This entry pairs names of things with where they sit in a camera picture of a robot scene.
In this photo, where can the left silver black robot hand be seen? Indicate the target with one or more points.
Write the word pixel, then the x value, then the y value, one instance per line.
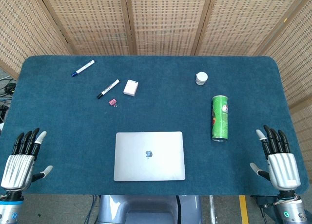
pixel 18 169

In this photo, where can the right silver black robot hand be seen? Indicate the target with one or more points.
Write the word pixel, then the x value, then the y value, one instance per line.
pixel 284 169

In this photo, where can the silver laptop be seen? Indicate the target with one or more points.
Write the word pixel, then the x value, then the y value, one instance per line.
pixel 148 160

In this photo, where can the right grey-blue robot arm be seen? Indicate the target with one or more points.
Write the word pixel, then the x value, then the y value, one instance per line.
pixel 291 210

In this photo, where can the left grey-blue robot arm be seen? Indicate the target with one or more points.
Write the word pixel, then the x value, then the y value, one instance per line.
pixel 9 209

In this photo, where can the black stand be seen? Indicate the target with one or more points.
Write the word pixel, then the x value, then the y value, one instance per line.
pixel 262 202

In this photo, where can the green chips can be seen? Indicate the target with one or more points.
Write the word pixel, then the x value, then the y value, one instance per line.
pixel 220 119

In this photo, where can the silver table leg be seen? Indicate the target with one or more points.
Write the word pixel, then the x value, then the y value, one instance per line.
pixel 212 209

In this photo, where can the pink binder clip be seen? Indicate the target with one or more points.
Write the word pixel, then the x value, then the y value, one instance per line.
pixel 112 102

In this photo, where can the white marker with blue cap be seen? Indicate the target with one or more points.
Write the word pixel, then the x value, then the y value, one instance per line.
pixel 83 68

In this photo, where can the white marker with black cap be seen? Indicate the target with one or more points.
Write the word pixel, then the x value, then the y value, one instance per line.
pixel 108 88

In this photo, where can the small white jar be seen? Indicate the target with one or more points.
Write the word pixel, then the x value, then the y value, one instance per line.
pixel 201 78

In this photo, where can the grey-blue robot torso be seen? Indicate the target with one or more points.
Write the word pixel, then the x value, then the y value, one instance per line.
pixel 146 209

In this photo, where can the white small box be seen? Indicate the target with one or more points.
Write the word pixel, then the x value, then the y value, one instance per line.
pixel 130 87

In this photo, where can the blue table cloth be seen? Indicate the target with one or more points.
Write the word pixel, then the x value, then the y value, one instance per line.
pixel 158 107

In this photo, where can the woven bamboo folding screen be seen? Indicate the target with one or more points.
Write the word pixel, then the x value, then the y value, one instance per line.
pixel 165 19

